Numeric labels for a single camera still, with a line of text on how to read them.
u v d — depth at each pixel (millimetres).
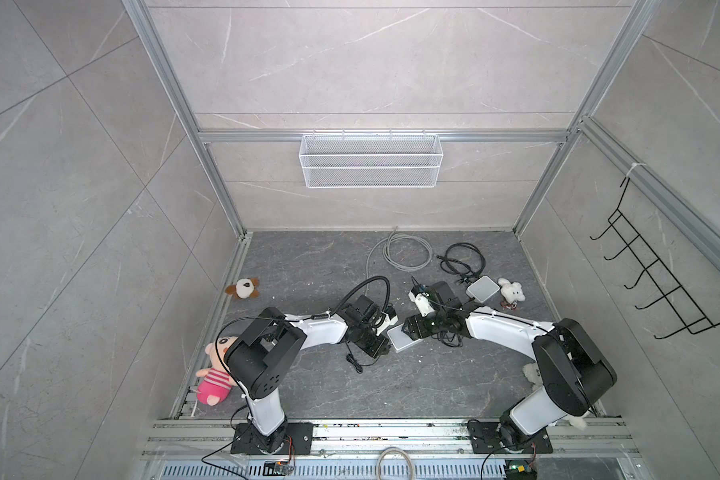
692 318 592
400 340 880
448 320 686
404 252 1139
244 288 996
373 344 793
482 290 1005
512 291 982
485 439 730
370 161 1009
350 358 856
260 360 471
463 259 1111
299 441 731
